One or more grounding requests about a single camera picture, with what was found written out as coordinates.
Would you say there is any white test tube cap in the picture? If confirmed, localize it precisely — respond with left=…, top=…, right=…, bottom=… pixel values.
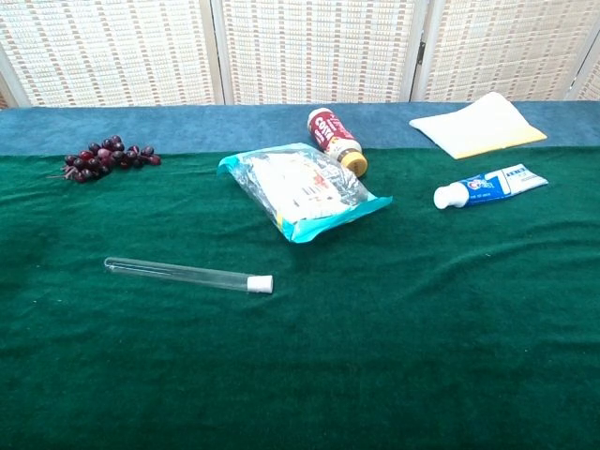
left=247, top=275, right=275, bottom=295

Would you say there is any glass test tube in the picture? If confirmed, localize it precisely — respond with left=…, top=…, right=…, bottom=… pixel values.
left=103, top=256, right=252, bottom=293

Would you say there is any blue white toothpaste tube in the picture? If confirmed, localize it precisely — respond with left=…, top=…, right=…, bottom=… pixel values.
left=432, top=163, right=549, bottom=210

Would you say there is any clear teal snack bag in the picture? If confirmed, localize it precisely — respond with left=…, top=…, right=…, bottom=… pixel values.
left=217, top=142, right=394, bottom=244

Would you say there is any red Costa coffee bottle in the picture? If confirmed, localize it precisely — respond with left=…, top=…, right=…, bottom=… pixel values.
left=307, top=107, right=369, bottom=178

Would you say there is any green velvet cloth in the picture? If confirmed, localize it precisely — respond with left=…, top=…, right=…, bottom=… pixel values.
left=0, top=146, right=600, bottom=450

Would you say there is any blue table cloth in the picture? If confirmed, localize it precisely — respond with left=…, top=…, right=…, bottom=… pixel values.
left=0, top=100, right=600, bottom=157

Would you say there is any woven bamboo screen panel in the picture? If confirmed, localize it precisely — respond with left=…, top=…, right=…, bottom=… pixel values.
left=210, top=0, right=426, bottom=105
left=412, top=0, right=600, bottom=103
left=576, top=55, right=600, bottom=102
left=0, top=0, right=224, bottom=110

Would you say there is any dark red grape bunch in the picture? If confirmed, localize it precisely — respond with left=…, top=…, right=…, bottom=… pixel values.
left=48, top=135, right=163, bottom=185

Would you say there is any yellow white cloth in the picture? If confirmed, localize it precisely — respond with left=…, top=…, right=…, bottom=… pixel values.
left=408, top=91, right=548, bottom=161

